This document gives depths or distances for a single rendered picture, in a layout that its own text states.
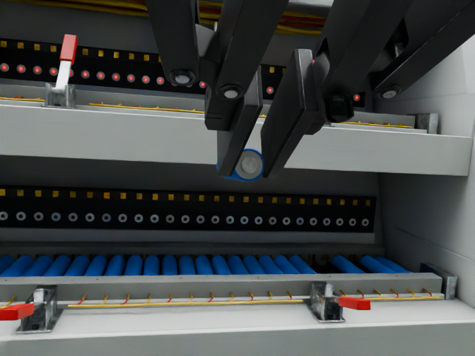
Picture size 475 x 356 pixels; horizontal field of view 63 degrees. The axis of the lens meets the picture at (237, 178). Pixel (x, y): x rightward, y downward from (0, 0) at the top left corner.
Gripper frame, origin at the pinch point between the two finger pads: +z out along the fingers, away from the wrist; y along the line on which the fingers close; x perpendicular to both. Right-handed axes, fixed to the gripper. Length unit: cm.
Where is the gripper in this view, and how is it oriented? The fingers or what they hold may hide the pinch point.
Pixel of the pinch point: (259, 121)
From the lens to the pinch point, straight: 18.6
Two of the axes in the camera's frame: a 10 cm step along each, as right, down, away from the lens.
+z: -1.7, 3.8, 9.1
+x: 0.3, 9.2, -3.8
